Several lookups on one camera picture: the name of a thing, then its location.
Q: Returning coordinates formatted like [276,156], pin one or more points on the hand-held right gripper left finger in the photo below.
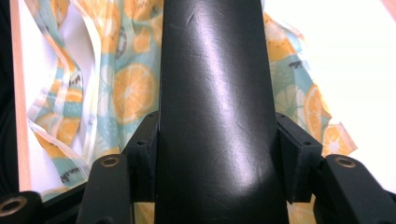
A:
[144,161]

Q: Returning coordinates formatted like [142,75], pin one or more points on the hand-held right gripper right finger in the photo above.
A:
[297,161]

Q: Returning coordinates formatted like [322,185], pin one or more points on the citrus fruit print cloth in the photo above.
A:
[134,90]

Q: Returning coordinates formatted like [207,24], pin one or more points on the smooth black cylinder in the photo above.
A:
[218,109]

